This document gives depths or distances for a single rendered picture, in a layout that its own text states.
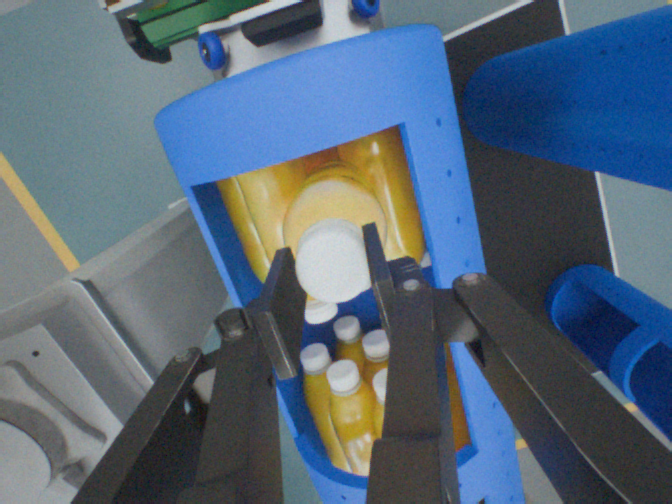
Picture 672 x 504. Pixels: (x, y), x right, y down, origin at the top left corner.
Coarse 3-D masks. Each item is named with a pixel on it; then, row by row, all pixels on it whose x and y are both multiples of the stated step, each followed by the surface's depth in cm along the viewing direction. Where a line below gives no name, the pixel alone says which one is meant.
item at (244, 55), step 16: (336, 0) 50; (336, 16) 51; (352, 16) 51; (384, 16) 58; (224, 32) 51; (240, 32) 52; (304, 32) 52; (320, 32) 52; (336, 32) 52; (352, 32) 52; (368, 32) 52; (240, 48) 52; (256, 48) 52; (272, 48) 52; (288, 48) 52; (304, 48) 52; (240, 64) 53; (256, 64) 53
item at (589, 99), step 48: (528, 48) 96; (576, 48) 71; (624, 48) 57; (480, 96) 111; (528, 96) 83; (576, 96) 66; (624, 96) 55; (528, 144) 92; (576, 144) 70; (624, 144) 57
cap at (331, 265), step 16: (304, 240) 20; (320, 240) 19; (336, 240) 19; (352, 240) 19; (304, 256) 19; (320, 256) 19; (336, 256) 19; (352, 256) 19; (304, 272) 20; (320, 272) 20; (336, 272) 20; (352, 272) 20; (368, 272) 20; (304, 288) 20; (320, 288) 20; (336, 288) 20; (352, 288) 20
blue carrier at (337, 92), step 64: (320, 64) 26; (384, 64) 27; (192, 128) 29; (256, 128) 27; (320, 128) 27; (384, 128) 28; (448, 128) 32; (192, 192) 39; (448, 192) 33; (448, 256) 33; (320, 448) 59; (512, 448) 47
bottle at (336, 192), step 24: (336, 168) 30; (312, 192) 24; (336, 192) 23; (360, 192) 24; (288, 216) 24; (312, 216) 22; (336, 216) 22; (360, 216) 22; (384, 216) 25; (288, 240) 23; (384, 240) 24
